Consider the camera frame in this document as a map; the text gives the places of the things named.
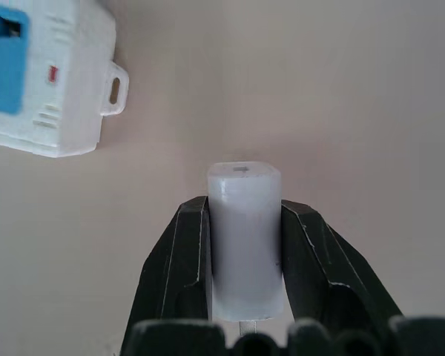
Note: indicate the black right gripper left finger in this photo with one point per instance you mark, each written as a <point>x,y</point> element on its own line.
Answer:
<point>170,267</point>

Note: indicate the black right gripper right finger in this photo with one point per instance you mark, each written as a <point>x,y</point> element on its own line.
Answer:
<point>326,259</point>

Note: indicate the white charger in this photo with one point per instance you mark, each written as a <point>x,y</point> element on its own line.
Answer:
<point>244,237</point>

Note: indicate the white and blue power strip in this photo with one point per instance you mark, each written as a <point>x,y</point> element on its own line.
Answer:
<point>48,74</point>

